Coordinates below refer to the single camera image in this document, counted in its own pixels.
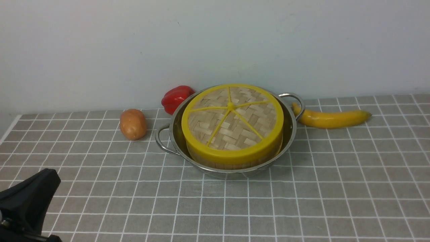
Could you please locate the brown potato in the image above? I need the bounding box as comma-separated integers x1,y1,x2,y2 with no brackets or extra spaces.
120,109,147,141

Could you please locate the yellow bamboo steamer basket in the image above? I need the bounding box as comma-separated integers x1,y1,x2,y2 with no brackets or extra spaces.
187,135,284,170

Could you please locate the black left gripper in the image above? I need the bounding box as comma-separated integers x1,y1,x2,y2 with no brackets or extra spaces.
0,168,62,242

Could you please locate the yellow banana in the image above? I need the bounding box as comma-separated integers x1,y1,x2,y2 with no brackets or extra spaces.
299,109,372,129

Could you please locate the yellow bamboo steamer lid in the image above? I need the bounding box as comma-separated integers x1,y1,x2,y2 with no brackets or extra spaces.
181,84,284,156

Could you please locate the red bell pepper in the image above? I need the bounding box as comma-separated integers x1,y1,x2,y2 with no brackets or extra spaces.
161,85,195,115

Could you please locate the stainless steel pot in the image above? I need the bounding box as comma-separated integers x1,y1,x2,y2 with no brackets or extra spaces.
155,86,305,180

